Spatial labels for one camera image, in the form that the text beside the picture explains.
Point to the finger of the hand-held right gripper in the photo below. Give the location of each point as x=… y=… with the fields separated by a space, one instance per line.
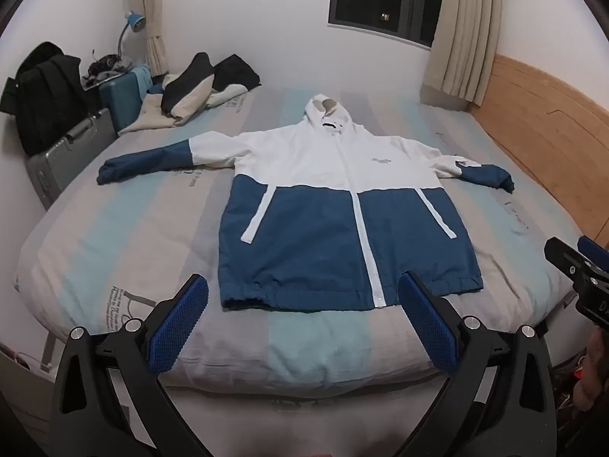
x=594 y=249
x=568 y=259

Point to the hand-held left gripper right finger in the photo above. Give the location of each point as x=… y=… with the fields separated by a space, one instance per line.
x=428 y=329

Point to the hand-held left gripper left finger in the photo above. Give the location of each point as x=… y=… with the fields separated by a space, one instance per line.
x=178 y=324

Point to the blue and white hooded jacket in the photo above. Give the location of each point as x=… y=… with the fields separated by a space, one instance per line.
x=304 y=228

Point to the bed with striped sheet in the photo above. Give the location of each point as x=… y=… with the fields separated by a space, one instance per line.
x=142 y=247

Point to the wooden headboard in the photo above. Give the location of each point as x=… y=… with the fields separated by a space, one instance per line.
x=537 y=114

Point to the silver suitcase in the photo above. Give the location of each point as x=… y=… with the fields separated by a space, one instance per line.
x=66 y=157

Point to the beige cloth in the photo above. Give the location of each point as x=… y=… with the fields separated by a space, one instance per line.
x=147 y=115

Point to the blue suitcase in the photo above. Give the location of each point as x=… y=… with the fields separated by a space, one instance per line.
x=121 y=97

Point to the beige curtain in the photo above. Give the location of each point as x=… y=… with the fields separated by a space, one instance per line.
x=461 y=33
x=157 y=19

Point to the black backpack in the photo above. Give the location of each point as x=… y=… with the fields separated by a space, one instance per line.
x=43 y=100

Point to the pile of small belongings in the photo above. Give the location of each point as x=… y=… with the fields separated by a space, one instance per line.
x=107 y=69

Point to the blue desk lamp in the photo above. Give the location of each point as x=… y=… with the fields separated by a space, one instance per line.
x=135 y=21

